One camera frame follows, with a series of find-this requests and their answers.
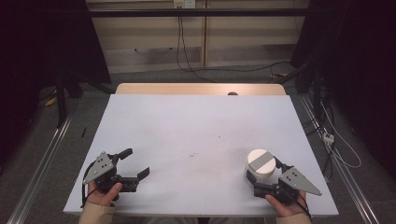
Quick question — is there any black floor cable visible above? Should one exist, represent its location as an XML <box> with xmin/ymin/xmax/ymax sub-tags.
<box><xmin>186</xmin><ymin>61</ymin><xmax>292</xmax><ymax>75</ymax></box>

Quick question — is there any black horizontal bar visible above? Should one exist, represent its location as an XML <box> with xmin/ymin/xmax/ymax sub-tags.
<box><xmin>87</xmin><ymin>7</ymin><xmax>312</xmax><ymax>18</ymax></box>

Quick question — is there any right hand-held gripper cable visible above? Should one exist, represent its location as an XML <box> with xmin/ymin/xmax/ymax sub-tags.
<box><xmin>294</xmin><ymin>199</ymin><xmax>313</xmax><ymax>219</ymax></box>

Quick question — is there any white power strip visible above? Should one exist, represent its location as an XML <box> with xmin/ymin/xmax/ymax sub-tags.
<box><xmin>322</xmin><ymin>132</ymin><xmax>336</xmax><ymax>146</ymax></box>

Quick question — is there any yellow tape strip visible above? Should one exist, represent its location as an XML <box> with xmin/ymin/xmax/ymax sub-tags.
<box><xmin>44</xmin><ymin>95</ymin><xmax>59</xmax><ymax>107</ymax></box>

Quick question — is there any white wall socket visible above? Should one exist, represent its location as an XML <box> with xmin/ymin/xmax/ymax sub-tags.
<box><xmin>173</xmin><ymin>0</ymin><xmax>197</xmax><ymax>9</ymax></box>

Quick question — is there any hand-held gripper cable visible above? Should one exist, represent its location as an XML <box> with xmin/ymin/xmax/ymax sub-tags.
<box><xmin>294</xmin><ymin>199</ymin><xmax>313</xmax><ymax>219</ymax></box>
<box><xmin>80</xmin><ymin>160</ymin><xmax>98</xmax><ymax>209</ymax></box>

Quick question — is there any person's left hand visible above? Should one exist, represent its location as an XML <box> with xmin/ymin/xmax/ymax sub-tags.
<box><xmin>88</xmin><ymin>181</ymin><xmax>123</xmax><ymax>207</ymax></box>

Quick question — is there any black curtain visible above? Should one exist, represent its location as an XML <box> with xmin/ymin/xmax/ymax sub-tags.
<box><xmin>0</xmin><ymin>0</ymin><xmax>112</xmax><ymax>175</ymax></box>
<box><xmin>290</xmin><ymin>0</ymin><xmax>396</xmax><ymax>181</ymax></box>

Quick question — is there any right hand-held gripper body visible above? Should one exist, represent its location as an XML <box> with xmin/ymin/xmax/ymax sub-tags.
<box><xmin>253</xmin><ymin>166</ymin><xmax>323</xmax><ymax>206</ymax></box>

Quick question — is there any white cable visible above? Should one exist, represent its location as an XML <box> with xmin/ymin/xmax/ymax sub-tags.
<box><xmin>319</xmin><ymin>102</ymin><xmax>362</xmax><ymax>170</ymax></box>

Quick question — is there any black hanging cable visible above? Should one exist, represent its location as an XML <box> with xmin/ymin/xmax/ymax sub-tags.
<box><xmin>176</xmin><ymin>15</ymin><xmax>219</xmax><ymax>84</ymax></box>

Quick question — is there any white board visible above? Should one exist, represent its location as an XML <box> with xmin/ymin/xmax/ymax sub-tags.
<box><xmin>63</xmin><ymin>93</ymin><xmax>340</xmax><ymax>217</ymax></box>

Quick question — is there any left hand-held gripper cable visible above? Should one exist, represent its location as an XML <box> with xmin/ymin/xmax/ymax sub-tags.
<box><xmin>80</xmin><ymin>160</ymin><xmax>98</xmax><ymax>209</ymax></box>

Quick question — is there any wooden table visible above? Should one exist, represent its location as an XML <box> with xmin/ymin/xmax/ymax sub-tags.
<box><xmin>115</xmin><ymin>82</ymin><xmax>288</xmax><ymax>96</ymax></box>

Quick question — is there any person's right hand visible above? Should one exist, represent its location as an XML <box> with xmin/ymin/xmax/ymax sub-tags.
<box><xmin>264</xmin><ymin>190</ymin><xmax>308</xmax><ymax>218</ymax></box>

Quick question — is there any metal floor rail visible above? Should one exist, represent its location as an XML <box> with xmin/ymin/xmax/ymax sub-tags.
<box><xmin>6</xmin><ymin>113</ymin><xmax>77</xmax><ymax>224</ymax></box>
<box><xmin>299</xmin><ymin>93</ymin><xmax>381</xmax><ymax>224</ymax></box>

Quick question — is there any wooden wall post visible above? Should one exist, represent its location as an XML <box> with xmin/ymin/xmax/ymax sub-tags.
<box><xmin>201</xmin><ymin>0</ymin><xmax>208</xmax><ymax>68</ymax></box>

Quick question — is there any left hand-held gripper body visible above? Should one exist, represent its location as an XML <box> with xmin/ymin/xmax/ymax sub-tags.
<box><xmin>82</xmin><ymin>151</ymin><xmax>122</xmax><ymax>193</ymax></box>

